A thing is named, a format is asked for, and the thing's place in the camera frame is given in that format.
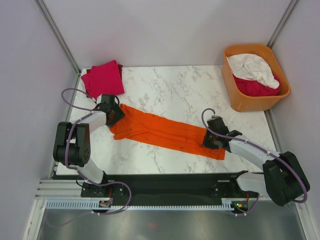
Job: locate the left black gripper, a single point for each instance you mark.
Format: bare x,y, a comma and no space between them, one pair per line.
119,115

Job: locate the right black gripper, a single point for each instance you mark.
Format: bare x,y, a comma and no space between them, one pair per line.
205,143

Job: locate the orange t shirt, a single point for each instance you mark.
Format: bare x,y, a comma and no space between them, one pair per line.
156,130

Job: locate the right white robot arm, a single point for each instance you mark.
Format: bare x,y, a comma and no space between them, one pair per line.
281,177

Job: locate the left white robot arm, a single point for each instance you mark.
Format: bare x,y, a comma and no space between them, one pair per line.
72,145

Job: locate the folded pink t shirt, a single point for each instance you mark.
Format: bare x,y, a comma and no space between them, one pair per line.
105,80

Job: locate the orange plastic basket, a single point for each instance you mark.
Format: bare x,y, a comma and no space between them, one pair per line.
241,102

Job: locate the crimson t shirt in basket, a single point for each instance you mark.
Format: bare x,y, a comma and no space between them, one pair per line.
253,88

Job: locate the white t shirt in basket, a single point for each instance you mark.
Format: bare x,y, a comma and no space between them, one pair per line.
251,67

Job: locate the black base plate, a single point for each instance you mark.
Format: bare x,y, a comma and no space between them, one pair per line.
174,199

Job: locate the white slotted cable duct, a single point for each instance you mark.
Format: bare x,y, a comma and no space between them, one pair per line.
75,203

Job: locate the aluminium rail frame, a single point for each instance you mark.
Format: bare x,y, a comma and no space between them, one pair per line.
55,190

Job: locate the left corner aluminium post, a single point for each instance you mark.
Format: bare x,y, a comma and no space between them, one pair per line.
57,34

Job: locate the corner aluminium post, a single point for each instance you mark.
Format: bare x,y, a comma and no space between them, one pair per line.
282,22
57,34

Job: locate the right corner aluminium post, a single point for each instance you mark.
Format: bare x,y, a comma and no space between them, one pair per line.
282,22

